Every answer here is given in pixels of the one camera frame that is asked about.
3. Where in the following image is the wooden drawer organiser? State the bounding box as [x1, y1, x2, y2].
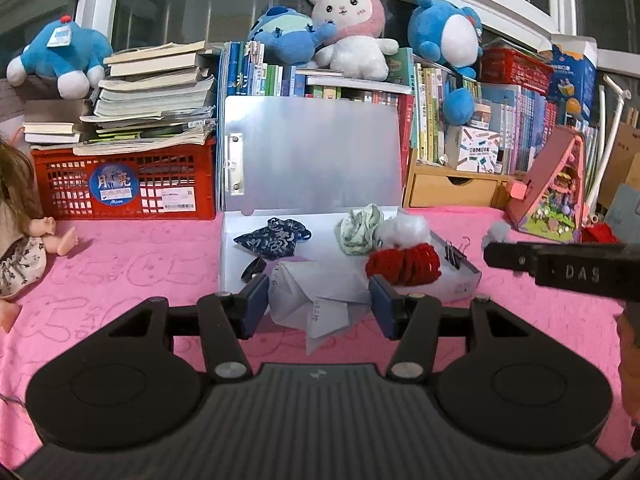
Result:
[402, 147, 526, 209]

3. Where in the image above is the small white patterned box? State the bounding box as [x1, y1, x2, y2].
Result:
[445, 125, 502, 175]

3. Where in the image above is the white tube stand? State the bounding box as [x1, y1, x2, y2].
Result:
[582, 75, 632, 226]

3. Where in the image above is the black binder clip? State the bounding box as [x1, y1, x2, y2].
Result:
[444, 236, 474, 272]

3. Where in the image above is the stack of worn books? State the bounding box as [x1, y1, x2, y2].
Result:
[22, 40, 221, 157]

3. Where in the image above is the row of upright books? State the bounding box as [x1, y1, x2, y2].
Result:
[217, 40, 601, 178]

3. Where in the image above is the blue printed carton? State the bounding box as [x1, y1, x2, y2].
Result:
[547, 40, 598, 128]

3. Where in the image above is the brown cardboard box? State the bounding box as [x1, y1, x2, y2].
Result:
[597, 120, 640, 211]

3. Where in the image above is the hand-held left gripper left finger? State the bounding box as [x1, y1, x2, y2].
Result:
[102, 273, 271, 383]

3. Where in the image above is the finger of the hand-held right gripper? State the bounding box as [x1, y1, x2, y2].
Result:
[483, 241, 541, 275]

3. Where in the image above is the green patterned cloth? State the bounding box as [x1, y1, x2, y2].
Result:
[335, 203, 385, 256]

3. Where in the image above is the white paper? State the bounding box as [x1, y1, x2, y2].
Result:
[267, 259, 374, 354]

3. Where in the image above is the white storage box with lid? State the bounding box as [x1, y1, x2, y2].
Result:
[217, 95, 483, 311]

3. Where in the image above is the blue elephant plush toy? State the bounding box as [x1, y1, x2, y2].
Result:
[6, 16, 115, 100]

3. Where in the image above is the blue white round plush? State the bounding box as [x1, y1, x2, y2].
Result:
[407, 0, 485, 126]

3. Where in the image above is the pink blanket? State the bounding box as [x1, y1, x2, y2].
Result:
[0, 205, 640, 472]

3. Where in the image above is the baby doll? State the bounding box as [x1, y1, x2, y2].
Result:
[0, 137, 80, 333]

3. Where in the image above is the loose red yarn bundle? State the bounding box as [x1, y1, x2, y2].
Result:
[580, 221, 621, 245]

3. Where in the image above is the blue floral cloth pouch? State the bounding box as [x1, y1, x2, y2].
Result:
[233, 217, 312, 261]

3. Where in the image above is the red mesh basket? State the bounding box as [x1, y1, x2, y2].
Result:
[480, 46, 555, 97]

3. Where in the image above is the grey fluffy ball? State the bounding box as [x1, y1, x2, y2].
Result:
[481, 221, 512, 252]

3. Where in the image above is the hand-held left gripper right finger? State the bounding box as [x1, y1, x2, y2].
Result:
[368, 275, 540, 383]

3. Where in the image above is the person's right hand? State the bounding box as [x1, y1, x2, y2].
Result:
[616, 305, 640, 428]

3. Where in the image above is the pink toy house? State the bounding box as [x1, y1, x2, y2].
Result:
[506, 125, 587, 244]

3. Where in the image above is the pink white bunny plush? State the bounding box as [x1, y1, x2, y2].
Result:
[301, 0, 401, 81]

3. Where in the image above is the white cotton wad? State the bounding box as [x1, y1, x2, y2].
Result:
[375, 210, 433, 251]

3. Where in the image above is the blue alien plush toy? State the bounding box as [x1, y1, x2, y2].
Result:
[247, 5, 342, 67]

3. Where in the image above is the grey blue notebook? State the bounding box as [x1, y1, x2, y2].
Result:
[604, 183, 640, 245]

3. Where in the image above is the red plastic crate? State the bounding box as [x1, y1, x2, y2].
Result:
[31, 137, 218, 221]

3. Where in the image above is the red knitted yarn piece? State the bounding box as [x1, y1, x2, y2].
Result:
[365, 242, 443, 288]

